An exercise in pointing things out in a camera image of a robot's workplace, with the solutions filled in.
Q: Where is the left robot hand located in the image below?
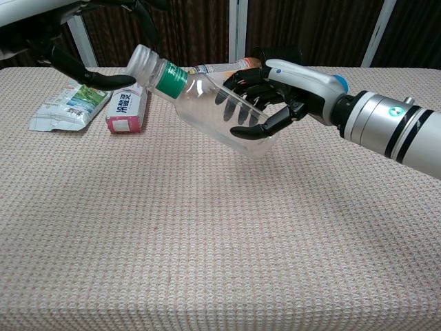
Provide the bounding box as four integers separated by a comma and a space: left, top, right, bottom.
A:
0, 0, 168, 90

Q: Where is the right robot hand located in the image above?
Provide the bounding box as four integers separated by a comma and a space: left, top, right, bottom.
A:
215, 58, 347, 141

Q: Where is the transparent plastic bottle green label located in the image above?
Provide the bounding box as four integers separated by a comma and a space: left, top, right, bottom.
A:
124, 44, 280, 159

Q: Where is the orange tea bottle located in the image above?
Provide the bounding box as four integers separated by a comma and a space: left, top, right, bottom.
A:
187, 57, 263, 83

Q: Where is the white green snack packet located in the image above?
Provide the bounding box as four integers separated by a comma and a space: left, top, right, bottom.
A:
28, 81, 113, 132

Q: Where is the black mesh pen holder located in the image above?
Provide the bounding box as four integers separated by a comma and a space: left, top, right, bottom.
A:
250, 45, 305, 67

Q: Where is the pink white toothpaste box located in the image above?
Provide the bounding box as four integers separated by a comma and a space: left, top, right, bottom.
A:
105, 84, 149, 134

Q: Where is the dark brown partition panel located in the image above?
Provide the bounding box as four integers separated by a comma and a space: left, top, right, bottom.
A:
371, 0, 441, 70
246, 0, 384, 68
82, 0, 230, 68

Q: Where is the pink woven tablecloth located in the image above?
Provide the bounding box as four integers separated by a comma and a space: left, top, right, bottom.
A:
0, 66, 441, 331

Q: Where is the gray metal partition post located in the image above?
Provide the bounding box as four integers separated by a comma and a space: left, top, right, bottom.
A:
360, 0, 398, 68
67, 15, 100, 68
227, 0, 249, 65

